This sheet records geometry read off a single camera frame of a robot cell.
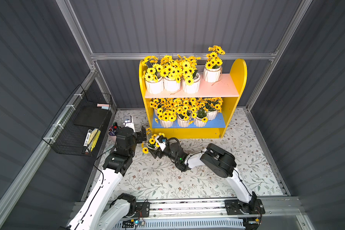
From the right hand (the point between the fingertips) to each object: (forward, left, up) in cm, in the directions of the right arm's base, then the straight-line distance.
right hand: (153, 142), depth 88 cm
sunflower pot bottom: (+10, -29, +11) cm, 33 cm away
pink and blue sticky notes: (+15, +29, +17) cm, 37 cm away
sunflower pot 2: (+12, -8, +17) cm, 22 cm away
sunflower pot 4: (+15, -37, +17) cm, 43 cm away
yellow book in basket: (-7, +25, +17) cm, 31 cm away
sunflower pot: (-3, -1, +5) cm, 6 cm away
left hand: (-2, +8, +19) cm, 20 cm away
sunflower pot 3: (+10, -19, +16) cm, 27 cm away
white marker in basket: (-8, +29, +18) cm, 35 cm away
